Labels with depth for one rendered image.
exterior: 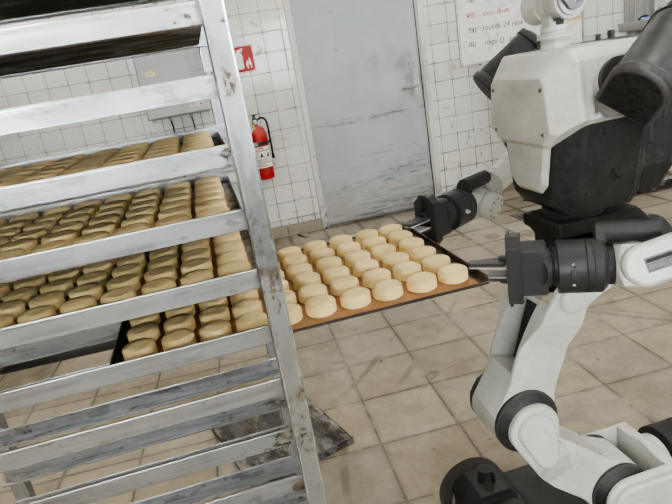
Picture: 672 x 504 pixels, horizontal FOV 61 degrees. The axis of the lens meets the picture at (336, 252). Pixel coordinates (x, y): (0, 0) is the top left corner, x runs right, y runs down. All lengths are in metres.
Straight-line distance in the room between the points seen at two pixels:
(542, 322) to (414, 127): 3.94
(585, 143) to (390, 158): 3.96
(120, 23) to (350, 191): 4.25
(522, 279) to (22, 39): 0.78
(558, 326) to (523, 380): 0.14
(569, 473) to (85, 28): 1.28
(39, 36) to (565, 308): 0.99
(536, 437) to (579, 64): 0.73
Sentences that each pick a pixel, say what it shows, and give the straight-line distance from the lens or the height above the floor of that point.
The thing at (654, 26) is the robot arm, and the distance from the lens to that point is 1.04.
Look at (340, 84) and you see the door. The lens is 4.84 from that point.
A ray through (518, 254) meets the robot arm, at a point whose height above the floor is 0.99.
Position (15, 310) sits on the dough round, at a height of 1.06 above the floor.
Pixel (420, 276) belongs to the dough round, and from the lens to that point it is 0.95.
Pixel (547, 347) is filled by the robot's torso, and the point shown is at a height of 0.70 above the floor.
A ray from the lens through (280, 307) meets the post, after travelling 0.81.
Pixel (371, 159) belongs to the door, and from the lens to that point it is 4.94.
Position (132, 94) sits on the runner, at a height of 1.33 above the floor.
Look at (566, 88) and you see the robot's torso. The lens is 1.07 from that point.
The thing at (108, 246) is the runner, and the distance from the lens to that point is 0.81.
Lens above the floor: 1.32
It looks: 18 degrees down
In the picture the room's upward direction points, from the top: 10 degrees counter-clockwise
